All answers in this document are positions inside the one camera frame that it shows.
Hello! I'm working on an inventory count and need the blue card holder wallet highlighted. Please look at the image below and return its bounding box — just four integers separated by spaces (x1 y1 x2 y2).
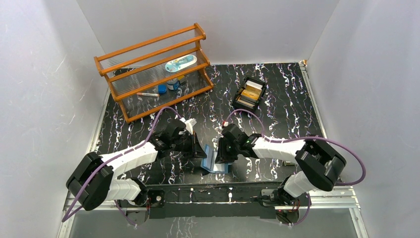
201 144 231 174

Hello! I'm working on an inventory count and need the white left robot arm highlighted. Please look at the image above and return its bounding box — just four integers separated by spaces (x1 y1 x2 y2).
66 118 207 211

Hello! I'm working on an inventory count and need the orange wooden shelf rack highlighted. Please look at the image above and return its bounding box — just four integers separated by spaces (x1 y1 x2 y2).
94 23 214 122

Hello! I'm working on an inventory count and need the white orange marker pen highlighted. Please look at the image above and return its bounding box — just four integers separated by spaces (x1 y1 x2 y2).
136 92 160 97

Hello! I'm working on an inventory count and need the small blue lidded jar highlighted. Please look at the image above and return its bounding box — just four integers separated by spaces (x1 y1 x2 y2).
166 78 180 91

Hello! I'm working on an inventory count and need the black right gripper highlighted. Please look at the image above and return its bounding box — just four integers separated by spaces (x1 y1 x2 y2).
214 137 240 163

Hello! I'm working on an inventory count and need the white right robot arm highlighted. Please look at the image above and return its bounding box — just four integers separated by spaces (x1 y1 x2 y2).
215 124 347 207

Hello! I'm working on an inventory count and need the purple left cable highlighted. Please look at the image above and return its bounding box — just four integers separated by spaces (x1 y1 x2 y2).
61 106 183 223

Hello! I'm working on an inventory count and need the black card tray box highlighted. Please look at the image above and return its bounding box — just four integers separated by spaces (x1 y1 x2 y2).
231 76 267 113

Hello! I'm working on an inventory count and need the purple cable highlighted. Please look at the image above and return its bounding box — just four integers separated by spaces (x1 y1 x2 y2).
61 106 183 223
223 109 367 186

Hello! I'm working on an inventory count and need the white blue packaged item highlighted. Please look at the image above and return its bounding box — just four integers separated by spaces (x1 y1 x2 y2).
164 54 197 73

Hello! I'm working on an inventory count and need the white red small box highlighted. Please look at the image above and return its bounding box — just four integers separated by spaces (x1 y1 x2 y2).
283 161 295 166

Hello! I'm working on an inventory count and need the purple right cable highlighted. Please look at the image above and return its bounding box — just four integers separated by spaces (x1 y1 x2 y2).
223 109 367 186

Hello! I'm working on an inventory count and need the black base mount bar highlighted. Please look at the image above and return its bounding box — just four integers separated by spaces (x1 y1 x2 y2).
118 181 309 223

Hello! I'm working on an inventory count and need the blue small box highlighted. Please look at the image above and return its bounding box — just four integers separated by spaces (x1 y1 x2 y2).
157 85 167 95

